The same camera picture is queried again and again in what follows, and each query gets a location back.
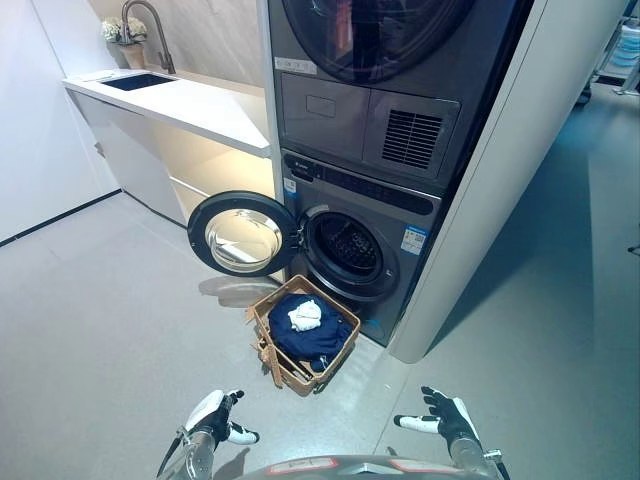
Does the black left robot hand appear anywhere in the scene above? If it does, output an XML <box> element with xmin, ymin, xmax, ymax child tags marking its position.
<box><xmin>184</xmin><ymin>389</ymin><xmax>261</xmax><ymax>446</ymax></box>

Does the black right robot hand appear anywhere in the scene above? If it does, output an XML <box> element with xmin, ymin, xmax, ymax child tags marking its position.
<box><xmin>393</xmin><ymin>385</ymin><xmax>482</xmax><ymax>444</ymax></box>

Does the white garment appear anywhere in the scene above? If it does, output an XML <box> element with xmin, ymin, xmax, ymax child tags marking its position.
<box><xmin>287</xmin><ymin>299</ymin><xmax>323</xmax><ymax>333</ymax></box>

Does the brown wicker laundry basket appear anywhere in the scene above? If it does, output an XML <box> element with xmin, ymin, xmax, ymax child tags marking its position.
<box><xmin>244</xmin><ymin>273</ymin><xmax>362</xmax><ymax>399</ymax></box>

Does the grey front-load washing machine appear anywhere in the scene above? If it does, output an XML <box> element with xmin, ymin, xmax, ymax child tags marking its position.
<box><xmin>279</xmin><ymin>147</ymin><xmax>444</xmax><ymax>349</ymax></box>

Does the robot torso front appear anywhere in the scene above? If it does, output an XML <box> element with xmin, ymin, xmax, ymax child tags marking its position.
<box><xmin>244</xmin><ymin>453</ymin><xmax>466</xmax><ymax>480</ymax></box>

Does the navy blue garment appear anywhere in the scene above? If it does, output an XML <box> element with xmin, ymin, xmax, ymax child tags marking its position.
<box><xmin>268</xmin><ymin>293</ymin><xmax>354</xmax><ymax>374</ymax></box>

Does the round glass washer door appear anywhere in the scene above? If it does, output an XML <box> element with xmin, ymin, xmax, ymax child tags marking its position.
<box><xmin>187</xmin><ymin>188</ymin><xmax>306</xmax><ymax>277</ymax></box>

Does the blue energy label sticker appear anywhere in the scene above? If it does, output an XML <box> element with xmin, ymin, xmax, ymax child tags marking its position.
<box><xmin>403</xmin><ymin>224</ymin><xmax>428</xmax><ymax>253</ymax></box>

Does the white counter cabinet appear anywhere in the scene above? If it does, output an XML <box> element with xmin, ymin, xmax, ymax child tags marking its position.
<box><xmin>63</xmin><ymin>69</ymin><xmax>274</xmax><ymax>229</ymax></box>

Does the grey stacked dryer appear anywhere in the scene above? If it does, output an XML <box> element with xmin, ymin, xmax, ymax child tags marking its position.
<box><xmin>267</xmin><ymin>0</ymin><xmax>536</xmax><ymax>189</ymax></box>

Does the dark rectangular sink basin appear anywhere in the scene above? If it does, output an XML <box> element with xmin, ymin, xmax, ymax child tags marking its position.
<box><xmin>97</xmin><ymin>71</ymin><xmax>177</xmax><ymax>93</ymax></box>

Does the bronze gooseneck faucet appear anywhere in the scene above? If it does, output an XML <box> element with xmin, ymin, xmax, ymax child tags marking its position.
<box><xmin>121</xmin><ymin>0</ymin><xmax>178</xmax><ymax>76</ymax></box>

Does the beige flower pot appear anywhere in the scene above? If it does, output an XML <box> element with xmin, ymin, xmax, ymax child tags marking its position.
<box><xmin>118</xmin><ymin>43</ymin><xmax>148</xmax><ymax>70</ymax></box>

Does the white flower bunch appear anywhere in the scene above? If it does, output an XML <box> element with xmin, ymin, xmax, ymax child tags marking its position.
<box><xmin>101</xmin><ymin>16</ymin><xmax>149</xmax><ymax>46</ymax></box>

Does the background storage shelf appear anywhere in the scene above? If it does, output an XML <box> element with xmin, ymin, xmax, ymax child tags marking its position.
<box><xmin>593</xmin><ymin>0</ymin><xmax>640</xmax><ymax>97</ymax></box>

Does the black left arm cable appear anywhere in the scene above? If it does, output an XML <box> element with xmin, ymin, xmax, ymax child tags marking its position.
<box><xmin>155</xmin><ymin>424</ymin><xmax>185</xmax><ymax>480</ymax></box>

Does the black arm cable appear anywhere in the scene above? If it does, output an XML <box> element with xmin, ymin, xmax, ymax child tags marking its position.
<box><xmin>482</xmin><ymin>448</ymin><xmax>512</xmax><ymax>480</ymax></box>
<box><xmin>155</xmin><ymin>424</ymin><xmax>185</xmax><ymax>480</ymax></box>

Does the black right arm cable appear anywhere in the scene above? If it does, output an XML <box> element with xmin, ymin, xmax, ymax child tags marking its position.
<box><xmin>482</xmin><ymin>448</ymin><xmax>512</xmax><ymax>480</ymax></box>

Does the white appliance enclosure cabinet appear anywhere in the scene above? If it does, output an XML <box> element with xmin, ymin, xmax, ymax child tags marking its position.
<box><xmin>257</xmin><ymin>0</ymin><xmax>626</xmax><ymax>364</ymax></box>

